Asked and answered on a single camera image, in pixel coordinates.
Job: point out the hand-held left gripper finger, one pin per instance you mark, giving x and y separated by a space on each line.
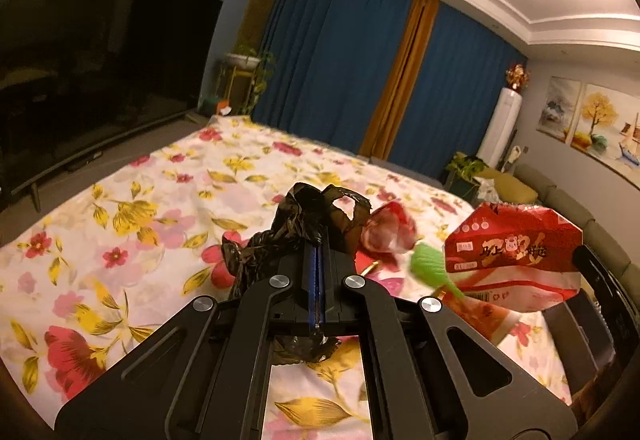
313 285
322 285

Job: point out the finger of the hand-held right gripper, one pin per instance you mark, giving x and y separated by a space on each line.
599 276

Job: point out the red paper packet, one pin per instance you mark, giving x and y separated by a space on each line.
372 264

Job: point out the black plastic bag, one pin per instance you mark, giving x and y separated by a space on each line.
295 220

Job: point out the grey plastic bin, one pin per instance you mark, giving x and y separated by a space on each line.
575 345

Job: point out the pink plastic bag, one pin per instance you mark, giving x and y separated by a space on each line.
387 227

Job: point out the red snack bag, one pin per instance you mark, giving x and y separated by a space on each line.
510 250

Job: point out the grey sofa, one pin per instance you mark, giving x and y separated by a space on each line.
560 200

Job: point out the mustard yellow cushion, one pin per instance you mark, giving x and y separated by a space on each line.
515 187

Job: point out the white cloth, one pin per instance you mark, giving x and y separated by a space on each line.
489 192

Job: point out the white handheld vacuum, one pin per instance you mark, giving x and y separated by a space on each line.
511 158

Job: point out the sailboat and tree painting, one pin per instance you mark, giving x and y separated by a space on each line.
607 127

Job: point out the potted plant dark pot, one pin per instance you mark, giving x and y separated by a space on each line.
465 167

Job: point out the floral tablecloth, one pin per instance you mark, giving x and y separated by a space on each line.
150 230

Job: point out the small landscape painting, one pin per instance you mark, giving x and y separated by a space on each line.
559 107

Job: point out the white standing air conditioner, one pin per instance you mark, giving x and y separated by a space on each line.
497 129

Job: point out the red white box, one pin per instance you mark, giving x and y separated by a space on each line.
223 108

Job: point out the yellow plant stand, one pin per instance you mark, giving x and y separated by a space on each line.
234 89

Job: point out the red gold flower ornament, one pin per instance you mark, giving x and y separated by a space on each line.
517 77

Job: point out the orange curtain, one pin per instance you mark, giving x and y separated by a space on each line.
400 79

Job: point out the blue curtain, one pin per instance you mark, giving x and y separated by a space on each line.
330 54
460 99

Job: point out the potted plant white pot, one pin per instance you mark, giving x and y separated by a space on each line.
247 62

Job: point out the black television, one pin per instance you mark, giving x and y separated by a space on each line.
100 69

